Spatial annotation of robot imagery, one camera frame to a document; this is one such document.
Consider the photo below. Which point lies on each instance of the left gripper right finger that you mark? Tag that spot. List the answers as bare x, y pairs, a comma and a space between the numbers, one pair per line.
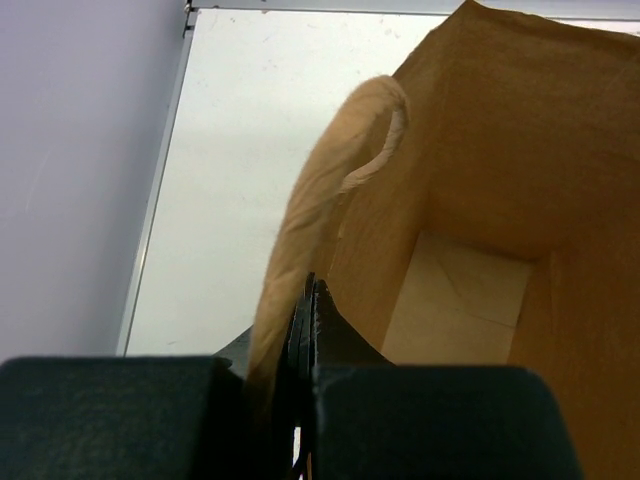
363, 417

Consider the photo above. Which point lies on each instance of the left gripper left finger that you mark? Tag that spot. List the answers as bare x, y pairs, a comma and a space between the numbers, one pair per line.
180, 417

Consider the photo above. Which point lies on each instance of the brown paper bag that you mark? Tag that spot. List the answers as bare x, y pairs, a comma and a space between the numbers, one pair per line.
480, 206

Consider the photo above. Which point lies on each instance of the aluminium right side rail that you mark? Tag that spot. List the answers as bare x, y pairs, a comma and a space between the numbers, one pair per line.
178, 71

